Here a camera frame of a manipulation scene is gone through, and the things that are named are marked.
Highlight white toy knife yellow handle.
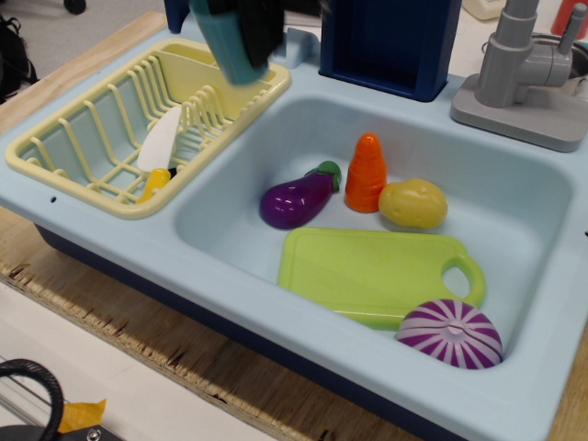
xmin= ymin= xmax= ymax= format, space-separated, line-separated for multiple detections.
xmin=136 ymin=107 xmax=182 ymax=203

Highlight yellow dish drying rack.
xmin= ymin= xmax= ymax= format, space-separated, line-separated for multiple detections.
xmin=5 ymin=39 xmax=290 ymax=219

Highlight yellow tape piece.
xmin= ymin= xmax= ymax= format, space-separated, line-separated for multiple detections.
xmin=58 ymin=399 xmax=107 ymax=434

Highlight grey metal bracket with screw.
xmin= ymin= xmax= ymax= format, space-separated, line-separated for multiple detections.
xmin=1 ymin=425 xmax=121 ymax=441

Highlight grey toy faucet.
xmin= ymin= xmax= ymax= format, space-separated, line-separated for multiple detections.
xmin=450 ymin=1 xmax=587 ymax=153

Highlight dark blue plastic box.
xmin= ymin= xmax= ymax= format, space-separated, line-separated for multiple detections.
xmin=164 ymin=1 xmax=461 ymax=102

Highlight black cable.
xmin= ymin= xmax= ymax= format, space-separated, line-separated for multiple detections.
xmin=0 ymin=358 xmax=64 ymax=441

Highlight cream white device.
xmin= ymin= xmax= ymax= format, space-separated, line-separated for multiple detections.
xmin=462 ymin=0 xmax=506 ymax=21

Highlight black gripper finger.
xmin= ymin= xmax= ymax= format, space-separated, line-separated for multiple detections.
xmin=208 ymin=1 xmax=284 ymax=67

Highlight black chair caster wheel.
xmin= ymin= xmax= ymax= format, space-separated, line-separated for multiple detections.
xmin=62 ymin=0 xmax=86 ymax=16

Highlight orange toy carrot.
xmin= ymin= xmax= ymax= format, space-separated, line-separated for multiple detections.
xmin=345 ymin=132 xmax=387 ymax=213

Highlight purple striped toy onion half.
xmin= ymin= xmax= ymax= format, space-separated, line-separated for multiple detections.
xmin=395 ymin=300 xmax=503 ymax=369

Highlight red container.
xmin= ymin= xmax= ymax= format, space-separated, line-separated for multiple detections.
xmin=550 ymin=0 xmax=587 ymax=36

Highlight purple toy eggplant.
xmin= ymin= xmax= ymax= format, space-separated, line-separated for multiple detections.
xmin=259 ymin=161 xmax=342 ymax=230

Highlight light blue toy sink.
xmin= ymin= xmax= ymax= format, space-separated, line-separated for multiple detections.
xmin=1 ymin=19 xmax=587 ymax=440

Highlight teal plastic cup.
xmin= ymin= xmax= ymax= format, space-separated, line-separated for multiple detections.
xmin=189 ymin=0 xmax=268 ymax=86

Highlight black backpack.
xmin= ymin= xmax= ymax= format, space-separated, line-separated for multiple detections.
xmin=1 ymin=17 xmax=39 ymax=104

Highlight yellow toy potato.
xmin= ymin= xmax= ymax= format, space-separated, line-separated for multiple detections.
xmin=379 ymin=178 xmax=448 ymax=230

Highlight green toy cutting board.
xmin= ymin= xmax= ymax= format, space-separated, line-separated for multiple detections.
xmin=277 ymin=228 xmax=486 ymax=331

